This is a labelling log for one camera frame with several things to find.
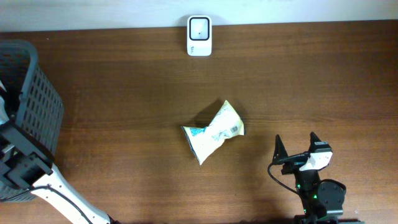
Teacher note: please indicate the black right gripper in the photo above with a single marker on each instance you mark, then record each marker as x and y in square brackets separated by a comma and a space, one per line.
[280, 152]

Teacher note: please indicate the cream yellow snack bag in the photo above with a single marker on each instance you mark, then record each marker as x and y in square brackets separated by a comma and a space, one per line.
[225, 125]

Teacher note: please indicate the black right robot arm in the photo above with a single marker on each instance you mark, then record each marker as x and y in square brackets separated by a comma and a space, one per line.
[322, 200]

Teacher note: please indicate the white barcode scanner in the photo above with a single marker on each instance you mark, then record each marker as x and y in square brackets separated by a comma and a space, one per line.
[199, 36]

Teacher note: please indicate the dark grey plastic basket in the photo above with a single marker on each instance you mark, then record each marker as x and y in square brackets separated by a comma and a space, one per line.
[28, 99]

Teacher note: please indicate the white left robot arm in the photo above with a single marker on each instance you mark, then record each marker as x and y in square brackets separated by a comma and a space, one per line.
[55, 190]

